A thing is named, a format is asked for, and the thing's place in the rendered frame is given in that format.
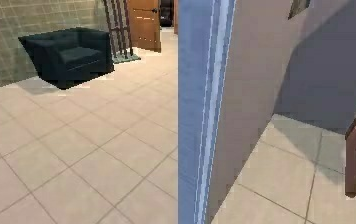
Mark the dark brown slatted rack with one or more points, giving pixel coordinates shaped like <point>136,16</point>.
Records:
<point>119,30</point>

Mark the blue room door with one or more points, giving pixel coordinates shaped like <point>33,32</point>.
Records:
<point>199,110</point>

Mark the dark blue armchair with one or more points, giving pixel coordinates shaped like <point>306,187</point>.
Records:
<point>73,56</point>

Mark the brown wooden room door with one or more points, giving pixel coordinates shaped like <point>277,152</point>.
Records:
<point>144,23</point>

